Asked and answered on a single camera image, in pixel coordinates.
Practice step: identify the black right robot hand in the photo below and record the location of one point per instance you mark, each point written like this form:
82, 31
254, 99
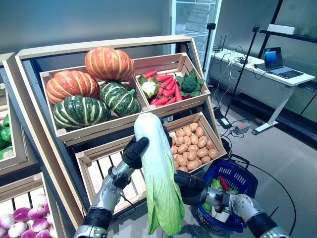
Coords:
194, 189

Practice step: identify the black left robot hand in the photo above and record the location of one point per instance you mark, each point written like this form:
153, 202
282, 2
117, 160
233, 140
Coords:
135, 153

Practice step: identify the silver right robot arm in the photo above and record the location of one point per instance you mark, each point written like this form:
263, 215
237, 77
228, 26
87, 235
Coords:
242, 203

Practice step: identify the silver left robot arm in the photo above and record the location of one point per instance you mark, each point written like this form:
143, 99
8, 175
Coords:
106, 196

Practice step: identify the blue plastic shopping basket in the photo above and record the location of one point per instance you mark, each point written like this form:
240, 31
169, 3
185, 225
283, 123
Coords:
237, 173

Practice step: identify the brown potato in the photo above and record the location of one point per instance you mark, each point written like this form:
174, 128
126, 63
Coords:
213, 153
180, 133
202, 142
194, 164
191, 155
199, 132
187, 130
193, 126
181, 160
202, 152
209, 144
194, 139
182, 168
205, 159

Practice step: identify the red chili pepper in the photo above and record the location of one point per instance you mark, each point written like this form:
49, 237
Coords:
224, 183

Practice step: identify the green striped pumpkin with stem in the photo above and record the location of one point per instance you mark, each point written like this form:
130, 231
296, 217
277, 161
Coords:
119, 99

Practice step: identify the red orange carrot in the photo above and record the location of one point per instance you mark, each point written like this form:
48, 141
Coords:
160, 100
164, 78
171, 100
150, 74
178, 93
171, 84

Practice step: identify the white cauliflower with leaves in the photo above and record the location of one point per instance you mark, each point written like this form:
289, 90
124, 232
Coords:
149, 87

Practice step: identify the dark green striped pumpkin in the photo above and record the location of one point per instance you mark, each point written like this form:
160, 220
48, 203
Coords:
80, 112

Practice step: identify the black power adapter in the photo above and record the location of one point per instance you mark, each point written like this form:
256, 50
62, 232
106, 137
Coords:
225, 122

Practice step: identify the grey box with red button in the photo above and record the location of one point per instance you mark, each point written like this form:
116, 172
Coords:
242, 129

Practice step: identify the green broccoli with leaves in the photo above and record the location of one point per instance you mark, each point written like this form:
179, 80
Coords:
190, 84

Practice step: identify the orange striped pumpkin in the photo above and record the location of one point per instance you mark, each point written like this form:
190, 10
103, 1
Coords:
109, 63
71, 86

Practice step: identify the purple white turnip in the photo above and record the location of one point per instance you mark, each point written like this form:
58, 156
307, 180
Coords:
43, 234
52, 232
7, 220
17, 229
29, 234
21, 214
50, 219
36, 212
47, 208
39, 224
39, 200

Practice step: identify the wooden vegetable display shelf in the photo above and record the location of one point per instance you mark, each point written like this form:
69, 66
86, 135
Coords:
99, 45
6, 58

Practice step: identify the black router with antennas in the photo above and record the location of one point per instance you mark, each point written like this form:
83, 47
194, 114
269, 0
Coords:
217, 50

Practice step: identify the glass door cabinet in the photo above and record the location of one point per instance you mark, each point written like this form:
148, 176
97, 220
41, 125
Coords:
195, 15

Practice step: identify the open laptop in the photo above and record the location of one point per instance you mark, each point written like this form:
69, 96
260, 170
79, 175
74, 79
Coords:
272, 59

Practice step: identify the white desk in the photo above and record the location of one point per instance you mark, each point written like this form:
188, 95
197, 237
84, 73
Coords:
305, 79

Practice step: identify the white flat box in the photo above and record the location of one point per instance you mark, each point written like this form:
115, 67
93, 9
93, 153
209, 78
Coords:
281, 29

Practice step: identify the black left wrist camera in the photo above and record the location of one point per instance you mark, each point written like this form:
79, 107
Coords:
121, 181

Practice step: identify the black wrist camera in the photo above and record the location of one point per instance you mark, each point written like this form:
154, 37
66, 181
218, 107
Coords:
223, 202
121, 181

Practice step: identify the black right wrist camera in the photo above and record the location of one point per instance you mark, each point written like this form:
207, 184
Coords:
223, 202

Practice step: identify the dark blue wall shelf rack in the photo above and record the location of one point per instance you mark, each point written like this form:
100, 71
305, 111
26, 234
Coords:
304, 40

